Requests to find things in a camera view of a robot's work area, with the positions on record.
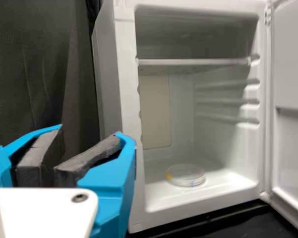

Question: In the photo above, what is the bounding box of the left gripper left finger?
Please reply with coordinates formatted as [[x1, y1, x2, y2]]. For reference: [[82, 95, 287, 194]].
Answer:
[[0, 123, 63, 188]]

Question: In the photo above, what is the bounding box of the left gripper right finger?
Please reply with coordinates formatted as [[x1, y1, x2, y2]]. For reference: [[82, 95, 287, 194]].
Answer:
[[53, 131, 138, 238]]

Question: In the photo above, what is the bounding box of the incubator door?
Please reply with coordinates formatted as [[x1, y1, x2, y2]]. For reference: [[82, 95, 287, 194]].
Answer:
[[264, 0, 298, 225]]

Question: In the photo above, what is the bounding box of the white incubator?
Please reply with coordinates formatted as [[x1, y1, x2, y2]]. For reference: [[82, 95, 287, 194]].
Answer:
[[91, 0, 273, 234]]

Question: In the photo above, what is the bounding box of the petri dish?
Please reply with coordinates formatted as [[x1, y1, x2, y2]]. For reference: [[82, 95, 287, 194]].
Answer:
[[165, 163, 206, 187]]

